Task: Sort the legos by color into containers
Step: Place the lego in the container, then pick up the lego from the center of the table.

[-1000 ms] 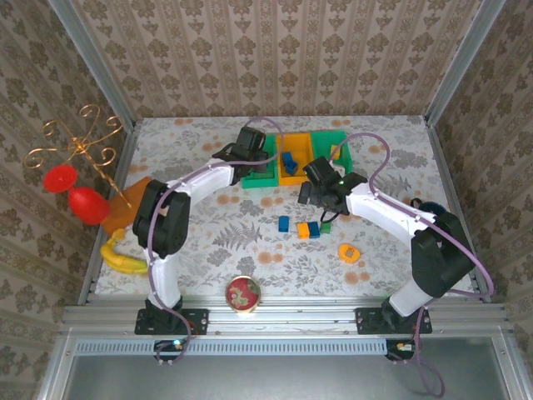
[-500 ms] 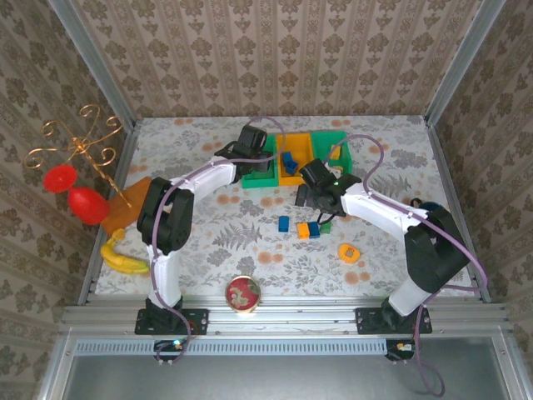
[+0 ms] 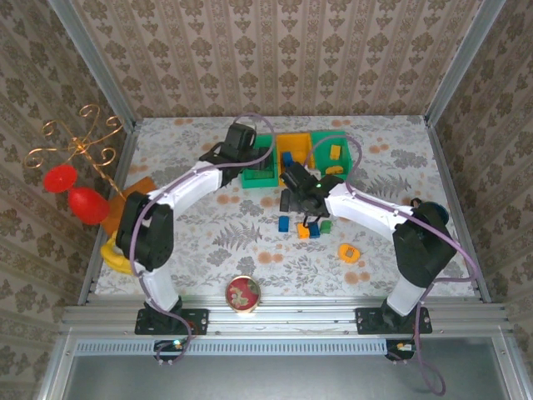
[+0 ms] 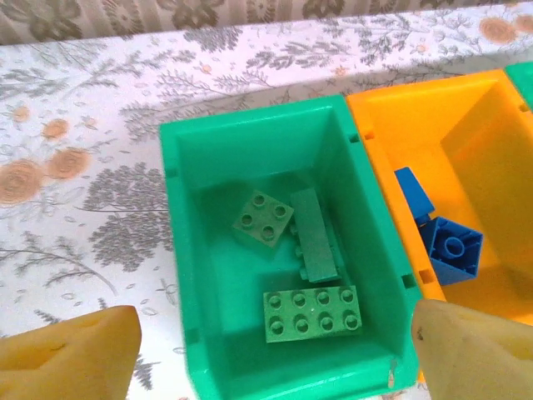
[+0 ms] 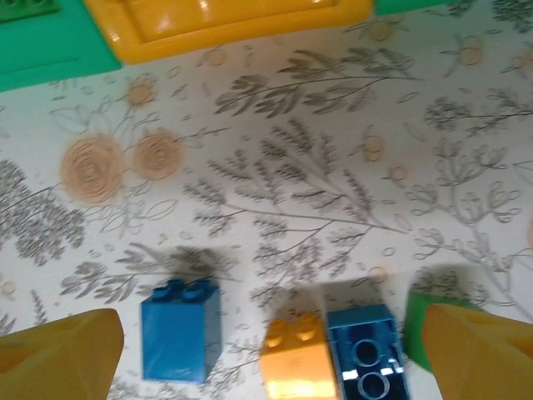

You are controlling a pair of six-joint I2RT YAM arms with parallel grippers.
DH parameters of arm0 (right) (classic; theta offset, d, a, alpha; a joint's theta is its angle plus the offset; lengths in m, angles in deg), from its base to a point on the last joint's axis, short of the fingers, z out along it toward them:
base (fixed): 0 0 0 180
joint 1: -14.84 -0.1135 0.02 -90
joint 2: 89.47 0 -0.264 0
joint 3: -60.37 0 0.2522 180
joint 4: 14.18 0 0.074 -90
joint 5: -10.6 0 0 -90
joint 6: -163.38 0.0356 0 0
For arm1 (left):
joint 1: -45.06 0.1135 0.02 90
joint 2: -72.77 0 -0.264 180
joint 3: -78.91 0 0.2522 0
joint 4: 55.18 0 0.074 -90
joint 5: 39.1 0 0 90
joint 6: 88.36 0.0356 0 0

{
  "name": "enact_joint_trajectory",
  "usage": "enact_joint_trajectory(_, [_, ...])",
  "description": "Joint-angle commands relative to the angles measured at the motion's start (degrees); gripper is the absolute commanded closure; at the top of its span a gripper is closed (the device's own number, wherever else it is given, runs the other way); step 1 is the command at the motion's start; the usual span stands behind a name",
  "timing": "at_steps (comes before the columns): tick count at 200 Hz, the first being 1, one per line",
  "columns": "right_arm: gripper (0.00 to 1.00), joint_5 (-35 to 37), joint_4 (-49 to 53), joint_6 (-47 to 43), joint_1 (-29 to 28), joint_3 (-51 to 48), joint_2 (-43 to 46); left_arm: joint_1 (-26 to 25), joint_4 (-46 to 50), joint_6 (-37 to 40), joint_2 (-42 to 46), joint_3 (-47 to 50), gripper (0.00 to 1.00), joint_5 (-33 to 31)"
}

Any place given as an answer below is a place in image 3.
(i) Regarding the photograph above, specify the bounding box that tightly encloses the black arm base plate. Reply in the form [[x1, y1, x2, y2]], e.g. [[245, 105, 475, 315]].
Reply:
[[355, 307, 433, 335], [134, 307, 209, 336]]

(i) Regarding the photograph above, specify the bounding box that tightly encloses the black cable connector box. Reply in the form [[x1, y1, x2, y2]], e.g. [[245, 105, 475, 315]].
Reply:
[[154, 339, 188, 363], [386, 339, 417, 362]]

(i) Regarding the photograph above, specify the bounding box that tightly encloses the gold wire stand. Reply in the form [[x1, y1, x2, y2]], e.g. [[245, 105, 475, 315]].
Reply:
[[23, 103, 135, 209]]

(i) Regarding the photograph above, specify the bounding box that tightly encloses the grey metal panel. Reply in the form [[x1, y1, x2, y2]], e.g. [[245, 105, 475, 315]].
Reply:
[[37, 332, 533, 400]]

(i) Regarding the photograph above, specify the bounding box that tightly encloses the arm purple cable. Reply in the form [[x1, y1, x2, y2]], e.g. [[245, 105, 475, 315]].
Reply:
[[128, 112, 278, 368], [305, 135, 480, 396]]

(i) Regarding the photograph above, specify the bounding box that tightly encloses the aluminium side rail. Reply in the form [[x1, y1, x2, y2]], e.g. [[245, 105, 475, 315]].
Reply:
[[77, 122, 142, 308], [423, 116, 493, 304]]

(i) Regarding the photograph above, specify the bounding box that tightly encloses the round orange lego piece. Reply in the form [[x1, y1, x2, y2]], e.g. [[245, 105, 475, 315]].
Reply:
[[337, 243, 361, 265]]

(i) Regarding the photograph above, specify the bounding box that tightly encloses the floral patterned tablecloth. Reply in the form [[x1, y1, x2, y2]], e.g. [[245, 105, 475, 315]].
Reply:
[[94, 115, 480, 299]]

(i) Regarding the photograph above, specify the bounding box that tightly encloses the round red patterned dish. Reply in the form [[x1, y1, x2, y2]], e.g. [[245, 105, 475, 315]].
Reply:
[[224, 274, 262, 314]]

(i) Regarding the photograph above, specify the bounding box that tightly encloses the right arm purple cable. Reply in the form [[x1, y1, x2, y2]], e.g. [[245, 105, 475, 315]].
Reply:
[[305, 135, 480, 396]]

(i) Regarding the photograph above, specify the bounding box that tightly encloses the orange wooden block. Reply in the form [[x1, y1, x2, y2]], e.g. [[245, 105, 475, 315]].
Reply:
[[101, 177, 156, 235]]

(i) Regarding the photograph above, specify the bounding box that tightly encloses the aluminium front rail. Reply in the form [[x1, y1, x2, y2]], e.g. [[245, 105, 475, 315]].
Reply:
[[60, 296, 516, 337]]

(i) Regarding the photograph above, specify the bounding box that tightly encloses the dark blue bowl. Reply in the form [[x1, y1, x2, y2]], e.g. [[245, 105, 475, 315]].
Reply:
[[416, 201, 451, 223]]

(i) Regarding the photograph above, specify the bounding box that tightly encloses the orange plastic bin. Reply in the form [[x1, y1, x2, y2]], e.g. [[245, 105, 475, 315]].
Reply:
[[276, 132, 314, 184]]

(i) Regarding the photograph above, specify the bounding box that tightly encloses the green plastic bin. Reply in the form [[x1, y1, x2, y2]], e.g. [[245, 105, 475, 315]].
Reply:
[[241, 135, 279, 190], [311, 131, 351, 183]]

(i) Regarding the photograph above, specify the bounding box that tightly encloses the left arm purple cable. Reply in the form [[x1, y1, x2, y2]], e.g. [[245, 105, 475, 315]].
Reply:
[[128, 112, 278, 368]]

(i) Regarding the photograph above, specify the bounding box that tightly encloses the aluminium frame post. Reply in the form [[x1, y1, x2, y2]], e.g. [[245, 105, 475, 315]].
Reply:
[[46, 0, 139, 131], [423, 0, 508, 126]]

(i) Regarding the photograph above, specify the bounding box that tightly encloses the grey slotted cable duct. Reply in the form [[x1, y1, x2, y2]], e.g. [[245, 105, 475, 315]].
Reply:
[[74, 337, 389, 356]]

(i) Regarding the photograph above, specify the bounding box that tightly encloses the red plastic goblet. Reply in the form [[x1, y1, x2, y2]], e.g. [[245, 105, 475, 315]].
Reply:
[[42, 163, 112, 227]]

